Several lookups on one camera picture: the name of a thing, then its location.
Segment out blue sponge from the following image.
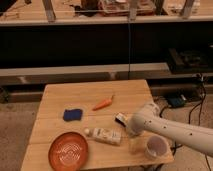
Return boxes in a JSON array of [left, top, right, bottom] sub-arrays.
[[63, 109, 83, 122]]

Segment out black equipment case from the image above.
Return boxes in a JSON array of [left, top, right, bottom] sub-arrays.
[[167, 48, 213, 74]]

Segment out orange carrot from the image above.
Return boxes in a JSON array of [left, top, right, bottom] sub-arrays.
[[92, 95, 114, 111]]

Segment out black and white box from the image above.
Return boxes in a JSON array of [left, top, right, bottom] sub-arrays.
[[115, 113, 127, 127]]

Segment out white plastic cup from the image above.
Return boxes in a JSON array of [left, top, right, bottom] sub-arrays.
[[145, 136, 168, 160]]

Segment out wooden table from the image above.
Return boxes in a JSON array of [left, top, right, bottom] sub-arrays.
[[20, 79, 175, 171]]

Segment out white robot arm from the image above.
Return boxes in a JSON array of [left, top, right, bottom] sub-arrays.
[[126, 101, 213, 157]]

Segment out orange ceramic bowl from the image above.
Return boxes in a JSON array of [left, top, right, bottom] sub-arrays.
[[48, 132, 88, 171]]

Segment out white lotion bottle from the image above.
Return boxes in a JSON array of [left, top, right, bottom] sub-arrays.
[[84, 128, 122, 146]]

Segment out black floor cables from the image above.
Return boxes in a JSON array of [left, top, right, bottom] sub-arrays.
[[156, 73, 213, 171]]

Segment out blue hanging cable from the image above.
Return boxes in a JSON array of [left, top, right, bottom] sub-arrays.
[[127, 13, 132, 80]]

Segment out blue power adapter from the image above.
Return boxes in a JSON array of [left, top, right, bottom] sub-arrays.
[[166, 94, 186, 108]]

